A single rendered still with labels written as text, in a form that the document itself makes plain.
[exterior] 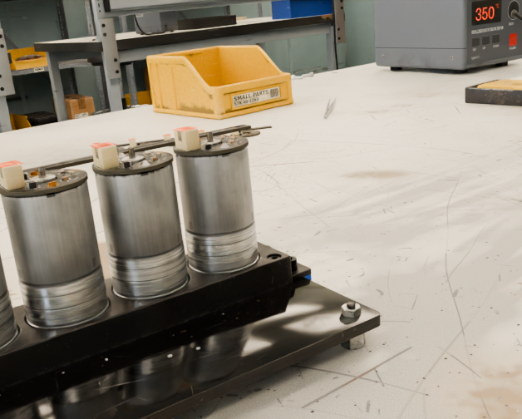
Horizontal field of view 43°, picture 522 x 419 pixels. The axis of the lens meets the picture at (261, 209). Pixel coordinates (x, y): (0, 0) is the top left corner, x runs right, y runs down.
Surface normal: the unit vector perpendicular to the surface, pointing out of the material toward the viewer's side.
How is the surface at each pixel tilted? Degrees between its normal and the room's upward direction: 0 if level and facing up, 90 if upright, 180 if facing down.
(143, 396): 0
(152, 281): 90
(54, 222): 90
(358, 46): 90
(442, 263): 0
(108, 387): 0
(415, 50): 90
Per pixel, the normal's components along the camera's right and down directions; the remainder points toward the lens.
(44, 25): 0.63, 0.18
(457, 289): -0.09, -0.95
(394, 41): -0.83, 0.24
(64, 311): 0.29, 0.26
